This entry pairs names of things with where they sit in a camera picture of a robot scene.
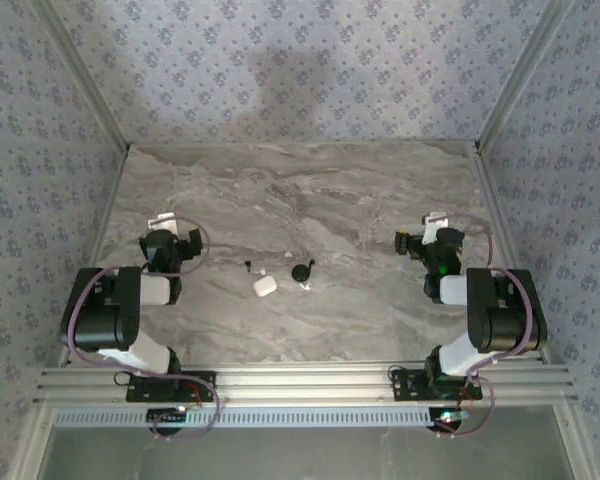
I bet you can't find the thin aluminium edge strip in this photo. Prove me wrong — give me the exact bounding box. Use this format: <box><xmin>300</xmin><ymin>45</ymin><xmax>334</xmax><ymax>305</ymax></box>
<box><xmin>128</xmin><ymin>140</ymin><xmax>477</xmax><ymax>148</ymax></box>

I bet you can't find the black controller board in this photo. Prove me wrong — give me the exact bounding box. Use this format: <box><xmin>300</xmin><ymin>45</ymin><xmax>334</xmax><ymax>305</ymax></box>
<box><xmin>146</xmin><ymin>406</ymin><xmax>189</xmax><ymax>436</ymax></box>
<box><xmin>426</xmin><ymin>407</ymin><xmax>470</xmax><ymax>435</ymax></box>

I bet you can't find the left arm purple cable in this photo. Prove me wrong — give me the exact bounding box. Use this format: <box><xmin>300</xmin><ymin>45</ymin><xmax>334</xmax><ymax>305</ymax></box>
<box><xmin>66</xmin><ymin>214</ymin><xmax>225</xmax><ymax>444</ymax></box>

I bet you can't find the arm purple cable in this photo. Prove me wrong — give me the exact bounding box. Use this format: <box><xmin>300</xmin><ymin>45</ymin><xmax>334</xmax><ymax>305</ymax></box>
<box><xmin>429</xmin><ymin>212</ymin><xmax>537</xmax><ymax>441</ymax></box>
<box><xmin>66</xmin><ymin>214</ymin><xmax>225</xmax><ymax>444</ymax></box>

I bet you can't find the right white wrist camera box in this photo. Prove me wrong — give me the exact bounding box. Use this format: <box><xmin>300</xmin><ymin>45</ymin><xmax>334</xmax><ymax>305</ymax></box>
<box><xmin>422</xmin><ymin>212</ymin><xmax>449</xmax><ymax>246</ymax></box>

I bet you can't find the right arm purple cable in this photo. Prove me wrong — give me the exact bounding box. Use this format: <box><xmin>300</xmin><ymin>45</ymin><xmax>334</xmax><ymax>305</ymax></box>
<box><xmin>429</xmin><ymin>212</ymin><xmax>537</xmax><ymax>441</ymax></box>

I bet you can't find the aluminium side rail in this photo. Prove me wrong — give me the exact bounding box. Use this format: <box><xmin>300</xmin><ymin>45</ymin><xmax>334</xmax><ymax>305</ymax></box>
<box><xmin>57</xmin><ymin>144</ymin><xmax>131</xmax><ymax>369</ymax></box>
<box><xmin>472</xmin><ymin>142</ymin><xmax>554</xmax><ymax>365</ymax></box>

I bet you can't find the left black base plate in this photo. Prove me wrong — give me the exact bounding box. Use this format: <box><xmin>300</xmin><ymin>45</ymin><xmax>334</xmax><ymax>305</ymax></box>
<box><xmin>125</xmin><ymin>370</ymin><xmax>217</xmax><ymax>404</ymax></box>

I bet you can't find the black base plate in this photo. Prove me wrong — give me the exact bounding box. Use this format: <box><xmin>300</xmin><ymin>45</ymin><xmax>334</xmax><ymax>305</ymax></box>
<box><xmin>389</xmin><ymin>368</ymin><xmax>484</xmax><ymax>402</ymax></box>
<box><xmin>125</xmin><ymin>370</ymin><xmax>217</xmax><ymax>404</ymax></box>

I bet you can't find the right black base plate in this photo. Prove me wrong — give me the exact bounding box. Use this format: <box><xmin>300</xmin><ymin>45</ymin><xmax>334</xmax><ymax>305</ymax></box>
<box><xmin>389</xmin><ymin>368</ymin><xmax>484</xmax><ymax>402</ymax></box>

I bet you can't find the aluminium mounting rail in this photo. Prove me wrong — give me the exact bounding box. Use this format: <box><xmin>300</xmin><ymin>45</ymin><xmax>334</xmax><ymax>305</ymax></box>
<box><xmin>34</xmin><ymin>364</ymin><xmax>580</xmax><ymax>406</ymax></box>

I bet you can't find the aluminium frame post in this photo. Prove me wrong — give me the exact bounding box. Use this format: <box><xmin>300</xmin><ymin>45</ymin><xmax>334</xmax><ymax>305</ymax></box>
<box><xmin>29</xmin><ymin>0</ymin><xmax>132</xmax><ymax>151</ymax></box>
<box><xmin>474</xmin><ymin>0</ymin><xmax>577</xmax><ymax>151</ymax></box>

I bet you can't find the grey slotted cable duct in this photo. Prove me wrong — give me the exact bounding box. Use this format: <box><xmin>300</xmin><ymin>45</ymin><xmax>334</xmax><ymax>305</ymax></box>
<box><xmin>53</xmin><ymin>405</ymin><xmax>474</xmax><ymax>430</ymax></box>

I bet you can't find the aluminium frame leg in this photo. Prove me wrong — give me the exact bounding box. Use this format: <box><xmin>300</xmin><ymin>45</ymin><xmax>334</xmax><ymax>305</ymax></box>
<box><xmin>552</xmin><ymin>402</ymin><xmax>600</xmax><ymax>480</ymax></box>
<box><xmin>9</xmin><ymin>404</ymin><xmax>56</xmax><ymax>480</ymax></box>

